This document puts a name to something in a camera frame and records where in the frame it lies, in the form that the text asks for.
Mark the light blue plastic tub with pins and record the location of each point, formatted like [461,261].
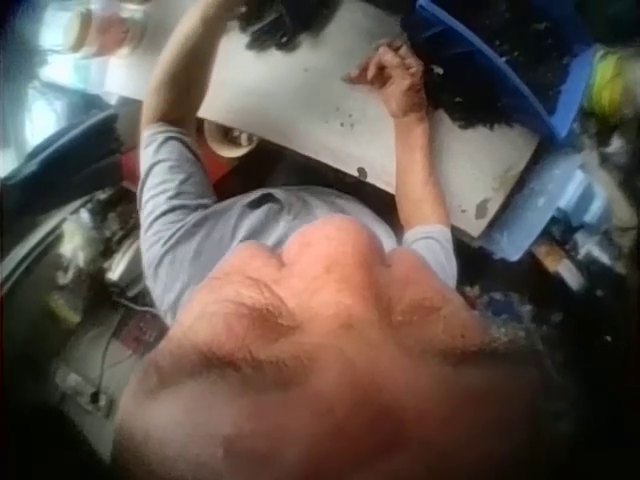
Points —
[542,205]

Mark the dark blue bag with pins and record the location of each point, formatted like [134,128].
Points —
[55,160]

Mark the yellow green bundle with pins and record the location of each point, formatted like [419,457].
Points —
[607,82]

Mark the beige round bowl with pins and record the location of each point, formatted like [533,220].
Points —
[225,140]

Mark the person's right hand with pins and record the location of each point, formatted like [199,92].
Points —
[395,82]

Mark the heap of dark soil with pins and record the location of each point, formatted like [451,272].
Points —
[480,85]

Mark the row of lidded jars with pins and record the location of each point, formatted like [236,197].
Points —
[100,32]

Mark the white power strip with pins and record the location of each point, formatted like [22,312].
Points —
[82,387]

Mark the red container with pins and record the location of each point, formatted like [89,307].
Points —
[227,170]

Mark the heap of clutter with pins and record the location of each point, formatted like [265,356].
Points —
[95,250]

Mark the blue plastic crate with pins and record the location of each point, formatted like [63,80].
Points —
[505,55]

